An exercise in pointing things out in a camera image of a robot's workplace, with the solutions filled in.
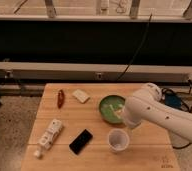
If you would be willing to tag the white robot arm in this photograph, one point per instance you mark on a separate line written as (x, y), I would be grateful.
(144, 104)

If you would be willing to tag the green ceramic bowl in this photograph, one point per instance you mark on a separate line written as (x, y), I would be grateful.
(110, 108)

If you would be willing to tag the white rectangular block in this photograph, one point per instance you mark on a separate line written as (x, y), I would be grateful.
(81, 96)

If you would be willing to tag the red chili pepper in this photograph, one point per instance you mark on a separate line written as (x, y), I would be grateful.
(60, 98)

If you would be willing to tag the black smartphone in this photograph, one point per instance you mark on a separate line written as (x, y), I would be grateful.
(80, 141)

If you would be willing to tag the white plastic bottle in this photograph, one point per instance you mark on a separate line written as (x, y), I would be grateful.
(47, 139)

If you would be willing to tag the blue device on floor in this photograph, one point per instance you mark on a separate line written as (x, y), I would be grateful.
(172, 101)

